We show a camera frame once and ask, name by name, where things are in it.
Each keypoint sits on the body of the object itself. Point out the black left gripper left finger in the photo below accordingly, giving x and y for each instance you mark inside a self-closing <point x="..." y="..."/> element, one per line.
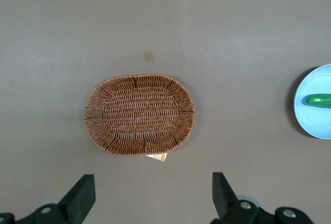
<point x="75" y="200"/>

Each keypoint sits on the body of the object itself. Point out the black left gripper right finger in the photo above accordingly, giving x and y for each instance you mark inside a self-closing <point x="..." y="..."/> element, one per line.
<point x="227" y="203"/>

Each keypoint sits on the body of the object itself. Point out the orange paper tag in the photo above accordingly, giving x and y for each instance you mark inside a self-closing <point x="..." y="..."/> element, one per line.
<point x="159" y="157"/>

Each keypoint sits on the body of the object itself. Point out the brown oval wicker basket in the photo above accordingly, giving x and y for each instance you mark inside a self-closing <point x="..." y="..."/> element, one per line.
<point x="139" y="115"/>

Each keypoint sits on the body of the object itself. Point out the light blue round plate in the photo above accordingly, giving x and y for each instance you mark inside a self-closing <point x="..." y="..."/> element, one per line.
<point x="310" y="123"/>

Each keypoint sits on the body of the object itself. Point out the green cucumber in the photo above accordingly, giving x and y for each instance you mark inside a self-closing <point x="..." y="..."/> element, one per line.
<point x="320" y="100"/>

